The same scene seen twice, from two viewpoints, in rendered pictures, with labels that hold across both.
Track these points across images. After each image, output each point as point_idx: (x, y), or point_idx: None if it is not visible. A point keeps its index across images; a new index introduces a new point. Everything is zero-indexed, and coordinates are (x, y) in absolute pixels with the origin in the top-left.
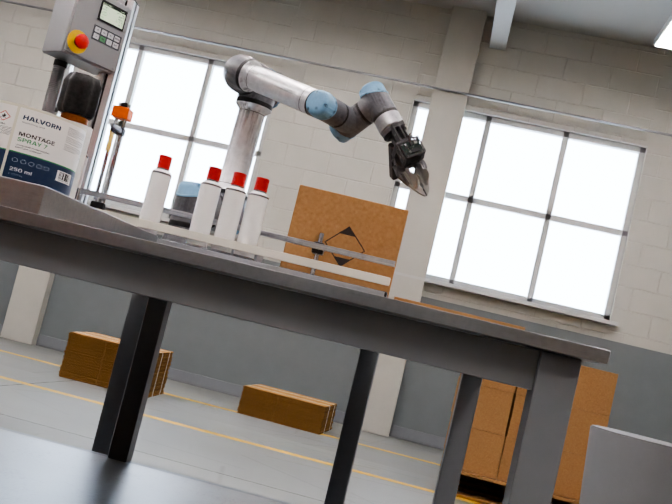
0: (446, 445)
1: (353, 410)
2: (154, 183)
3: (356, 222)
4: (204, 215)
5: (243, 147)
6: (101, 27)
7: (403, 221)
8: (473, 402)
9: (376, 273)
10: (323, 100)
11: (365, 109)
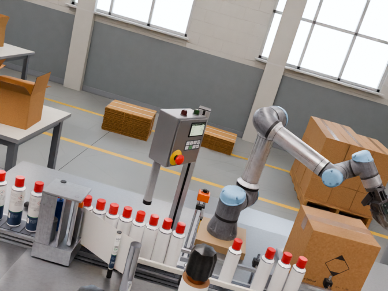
0: None
1: None
2: (231, 260)
3: (346, 253)
4: (264, 280)
5: (260, 162)
6: (190, 140)
7: (376, 253)
8: None
9: (354, 280)
10: (336, 180)
11: (357, 171)
